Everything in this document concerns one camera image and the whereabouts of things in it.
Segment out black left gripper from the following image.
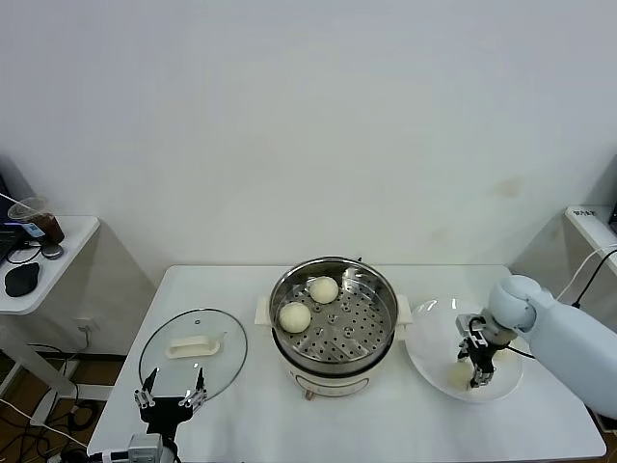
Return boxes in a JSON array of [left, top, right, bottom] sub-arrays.
[[132, 367, 210, 436]]

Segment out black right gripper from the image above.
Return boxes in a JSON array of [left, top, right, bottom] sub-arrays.
[[456, 337, 499, 390]]

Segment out glass lid cream handle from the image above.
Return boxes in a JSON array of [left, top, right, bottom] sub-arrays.
[[138, 308, 249, 404]]

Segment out white round plate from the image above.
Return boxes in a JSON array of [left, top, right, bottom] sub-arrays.
[[403, 297, 525, 404]]

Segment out white electric cooker base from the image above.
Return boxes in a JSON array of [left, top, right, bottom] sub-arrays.
[[272, 332, 397, 401]]

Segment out white side table with laptop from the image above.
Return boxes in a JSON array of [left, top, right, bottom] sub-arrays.
[[0, 214, 102, 428]]

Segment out white side table with label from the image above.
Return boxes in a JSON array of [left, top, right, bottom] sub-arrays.
[[564, 204, 617, 433]]

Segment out black computer mouse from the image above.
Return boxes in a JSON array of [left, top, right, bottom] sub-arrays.
[[3, 262, 40, 298]]

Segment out plastic cup iced coffee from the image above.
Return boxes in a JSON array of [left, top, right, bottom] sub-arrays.
[[7, 195, 67, 245]]

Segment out white drinking straw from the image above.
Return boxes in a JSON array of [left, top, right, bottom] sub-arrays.
[[0, 191, 38, 216]]

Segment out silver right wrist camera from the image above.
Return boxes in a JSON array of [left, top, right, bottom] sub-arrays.
[[456, 313, 489, 347]]

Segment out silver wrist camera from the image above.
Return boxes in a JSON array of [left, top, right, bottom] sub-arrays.
[[127, 432, 164, 460], [456, 313, 489, 347]]

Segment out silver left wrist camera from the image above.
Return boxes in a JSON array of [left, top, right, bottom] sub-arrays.
[[127, 432, 164, 460]]

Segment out white floor cable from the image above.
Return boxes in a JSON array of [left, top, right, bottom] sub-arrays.
[[0, 397, 92, 449]]

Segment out steel steamer pot cream handles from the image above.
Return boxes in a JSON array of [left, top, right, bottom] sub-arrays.
[[254, 258, 415, 368]]

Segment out white hanging cable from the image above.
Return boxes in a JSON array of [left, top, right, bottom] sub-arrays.
[[553, 244, 617, 306]]

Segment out black hanging cable with adapter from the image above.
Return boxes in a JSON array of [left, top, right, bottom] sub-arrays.
[[573, 248, 617, 308]]

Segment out thin black desk cable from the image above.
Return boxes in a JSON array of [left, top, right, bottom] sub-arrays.
[[4, 240, 44, 265]]

